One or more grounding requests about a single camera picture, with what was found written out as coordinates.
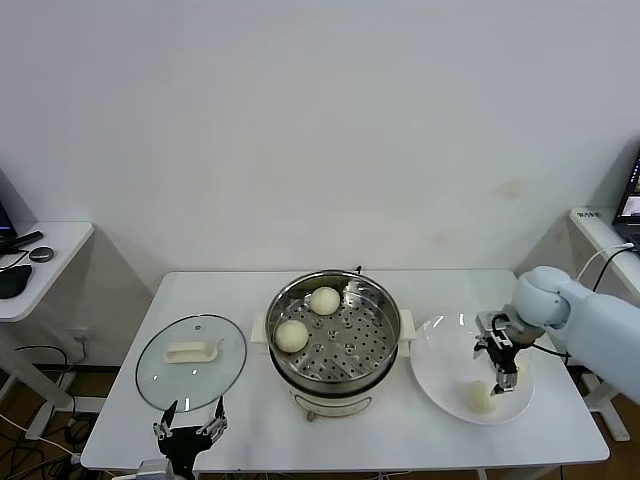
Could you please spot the black computer monitor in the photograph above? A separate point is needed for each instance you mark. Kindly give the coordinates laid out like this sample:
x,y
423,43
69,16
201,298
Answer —
x,y
5,210

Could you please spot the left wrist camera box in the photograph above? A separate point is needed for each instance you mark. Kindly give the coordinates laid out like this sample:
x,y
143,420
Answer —
x,y
154,470

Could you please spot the white round plate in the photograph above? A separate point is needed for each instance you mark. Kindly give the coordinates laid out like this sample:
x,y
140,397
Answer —
x,y
445,370

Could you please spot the white wall socket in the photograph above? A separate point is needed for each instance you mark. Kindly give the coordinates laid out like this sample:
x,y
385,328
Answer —
x,y
80,340

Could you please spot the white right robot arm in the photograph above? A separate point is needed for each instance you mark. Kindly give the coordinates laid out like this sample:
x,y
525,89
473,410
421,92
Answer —
x,y
590,320

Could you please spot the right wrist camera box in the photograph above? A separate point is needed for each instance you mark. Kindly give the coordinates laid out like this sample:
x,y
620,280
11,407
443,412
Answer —
x,y
490,327

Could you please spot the white side desk with monitor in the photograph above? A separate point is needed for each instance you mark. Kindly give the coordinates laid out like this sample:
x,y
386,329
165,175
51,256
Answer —
x,y
55,260

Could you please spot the white side desk with laptop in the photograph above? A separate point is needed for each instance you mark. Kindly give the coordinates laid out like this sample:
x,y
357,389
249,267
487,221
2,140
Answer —
x,y
607,240

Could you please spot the open laptop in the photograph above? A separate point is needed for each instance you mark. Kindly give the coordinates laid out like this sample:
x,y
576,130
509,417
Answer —
x,y
630,200

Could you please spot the cream electric cooking pot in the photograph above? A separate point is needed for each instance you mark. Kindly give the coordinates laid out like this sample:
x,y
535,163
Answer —
x,y
335,400

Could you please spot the black remote control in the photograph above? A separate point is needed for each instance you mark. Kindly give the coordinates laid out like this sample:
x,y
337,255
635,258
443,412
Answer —
x,y
27,239

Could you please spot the white steamed baozi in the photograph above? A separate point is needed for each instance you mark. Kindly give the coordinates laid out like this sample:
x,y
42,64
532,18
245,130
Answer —
x,y
291,336
325,301
523,372
479,398

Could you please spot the glass pot lid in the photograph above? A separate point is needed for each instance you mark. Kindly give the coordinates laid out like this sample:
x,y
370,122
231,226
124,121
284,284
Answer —
x,y
190,370

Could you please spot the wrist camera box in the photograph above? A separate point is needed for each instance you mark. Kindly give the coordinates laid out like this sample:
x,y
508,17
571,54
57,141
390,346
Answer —
x,y
154,470
490,327

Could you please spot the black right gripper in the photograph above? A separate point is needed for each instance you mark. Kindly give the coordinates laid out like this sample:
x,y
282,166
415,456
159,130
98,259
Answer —
x,y
502,356

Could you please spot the steel steamer basket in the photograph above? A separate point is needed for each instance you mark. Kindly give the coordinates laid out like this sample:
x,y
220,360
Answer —
x,y
350,345

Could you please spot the round dark grey puck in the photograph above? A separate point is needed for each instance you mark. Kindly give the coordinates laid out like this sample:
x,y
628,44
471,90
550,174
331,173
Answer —
x,y
42,253

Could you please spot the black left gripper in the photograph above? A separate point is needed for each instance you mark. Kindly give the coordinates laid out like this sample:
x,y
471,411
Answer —
x,y
182,445

